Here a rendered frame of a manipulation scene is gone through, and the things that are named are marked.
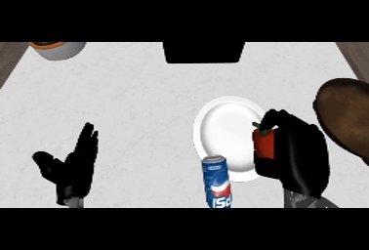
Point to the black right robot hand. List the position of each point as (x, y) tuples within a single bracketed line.
[(299, 153)]

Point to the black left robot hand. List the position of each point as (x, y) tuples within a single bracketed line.
[(76, 166)]

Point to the red bell pepper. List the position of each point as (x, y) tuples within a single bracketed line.
[(262, 142)]

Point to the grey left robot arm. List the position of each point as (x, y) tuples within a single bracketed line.
[(73, 202)]

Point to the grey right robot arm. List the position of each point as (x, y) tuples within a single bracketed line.
[(302, 201)]

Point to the white plate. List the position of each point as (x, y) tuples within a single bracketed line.
[(225, 136)]

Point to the blue soda can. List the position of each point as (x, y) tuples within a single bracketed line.
[(216, 182)]

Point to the grey pot with orange rim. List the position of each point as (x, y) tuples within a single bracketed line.
[(56, 49)]

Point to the black appliance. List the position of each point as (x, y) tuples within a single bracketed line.
[(203, 52)]

